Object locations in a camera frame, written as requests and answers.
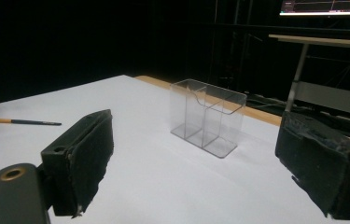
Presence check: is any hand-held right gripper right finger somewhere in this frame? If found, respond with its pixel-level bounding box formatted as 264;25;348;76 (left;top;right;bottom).
274;110;350;221

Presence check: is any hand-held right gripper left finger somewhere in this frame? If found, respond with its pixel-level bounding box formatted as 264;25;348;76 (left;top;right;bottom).
40;108;115;217

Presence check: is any dark pen with orange end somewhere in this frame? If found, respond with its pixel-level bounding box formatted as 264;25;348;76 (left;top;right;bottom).
0;118;63;127

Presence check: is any clear acrylic divided holder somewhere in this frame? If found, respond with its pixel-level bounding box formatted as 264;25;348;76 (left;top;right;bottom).
169;78;248;160

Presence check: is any white table mat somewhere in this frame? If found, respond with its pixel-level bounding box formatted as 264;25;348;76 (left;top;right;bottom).
0;74;350;224

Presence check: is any computer monitor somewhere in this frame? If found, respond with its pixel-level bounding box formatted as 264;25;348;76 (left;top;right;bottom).
279;0;350;17

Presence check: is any grey metal stand frame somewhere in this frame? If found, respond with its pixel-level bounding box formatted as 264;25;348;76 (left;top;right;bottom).
268;34;350;119

